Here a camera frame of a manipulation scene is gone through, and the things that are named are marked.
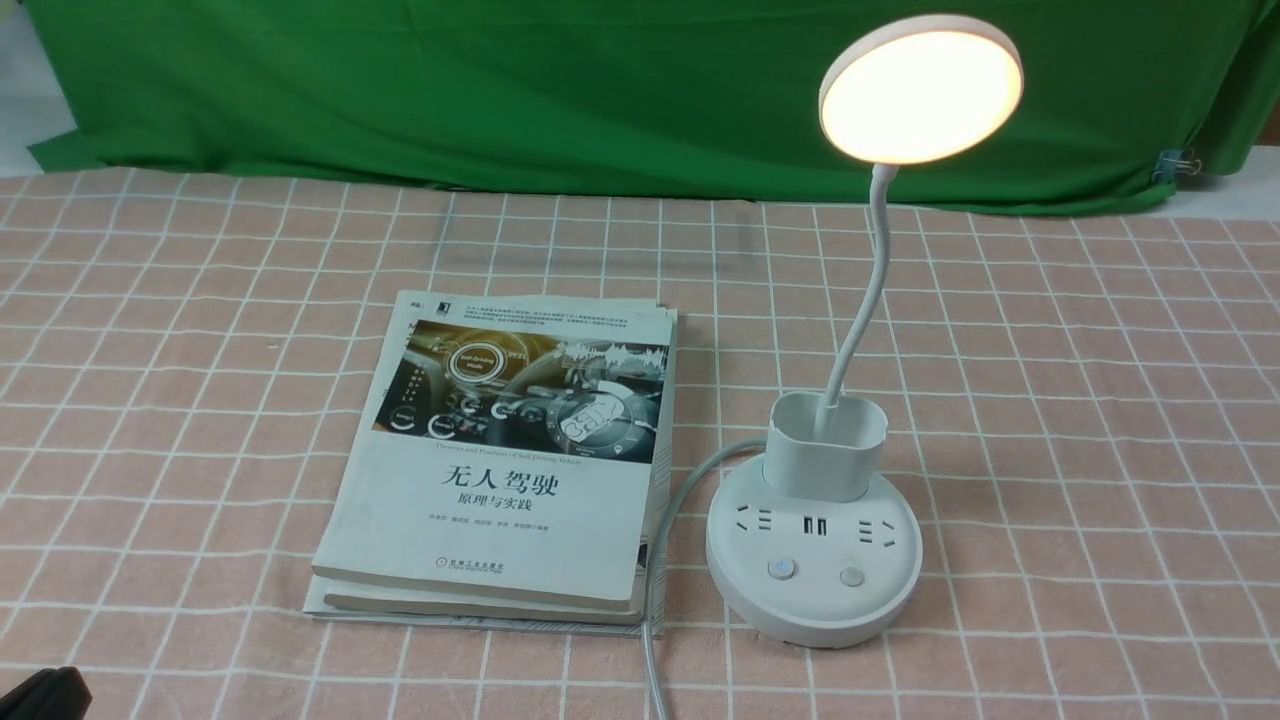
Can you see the white desk lamp with socket base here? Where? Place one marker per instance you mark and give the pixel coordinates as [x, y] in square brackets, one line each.
[808, 542]

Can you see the white self-driving textbook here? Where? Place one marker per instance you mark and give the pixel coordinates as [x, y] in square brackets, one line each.
[512, 461]

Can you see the pink checkered tablecloth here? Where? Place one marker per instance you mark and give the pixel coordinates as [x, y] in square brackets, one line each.
[1083, 414]

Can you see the green backdrop cloth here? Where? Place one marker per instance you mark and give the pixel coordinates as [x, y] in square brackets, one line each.
[690, 99]

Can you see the blue binder clip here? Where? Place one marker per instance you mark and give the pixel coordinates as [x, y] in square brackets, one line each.
[1175, 163]

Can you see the black object at corner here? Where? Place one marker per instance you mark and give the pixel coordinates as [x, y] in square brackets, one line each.
[53, 693]

